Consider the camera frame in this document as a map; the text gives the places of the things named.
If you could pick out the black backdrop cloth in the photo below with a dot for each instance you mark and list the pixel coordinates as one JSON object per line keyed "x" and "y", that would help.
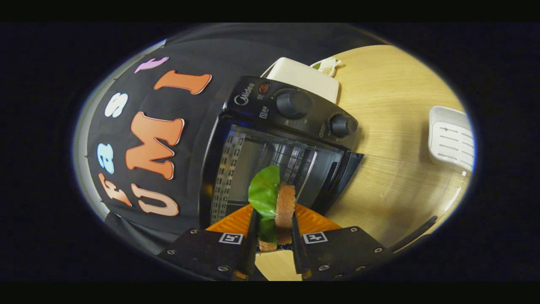
{"x": 198, "y": 135}

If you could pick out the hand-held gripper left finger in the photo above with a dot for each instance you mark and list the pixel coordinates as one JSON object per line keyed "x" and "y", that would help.
{"x": 202, "y": 253}

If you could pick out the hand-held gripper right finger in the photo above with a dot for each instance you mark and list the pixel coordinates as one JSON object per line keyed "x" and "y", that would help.
{"x": 337, "y": 253}

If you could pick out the small white dish with greens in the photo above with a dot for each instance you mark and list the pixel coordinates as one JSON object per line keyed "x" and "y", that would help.
{"x": 327, "y": 65}

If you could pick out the bread and lettuce sandwich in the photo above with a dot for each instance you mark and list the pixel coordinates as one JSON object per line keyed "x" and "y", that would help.
{"x": 286, "y": 202}

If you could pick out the black toaster oven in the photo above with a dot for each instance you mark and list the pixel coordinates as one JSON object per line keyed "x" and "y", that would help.
{"x": 295, "y": 105}

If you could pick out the white pop-up toaster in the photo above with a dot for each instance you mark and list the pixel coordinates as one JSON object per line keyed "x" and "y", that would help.
{"x": 303, "y": 78}

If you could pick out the white slotted tray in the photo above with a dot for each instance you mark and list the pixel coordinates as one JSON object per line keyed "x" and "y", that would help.
{"x": 451, "y": 137}

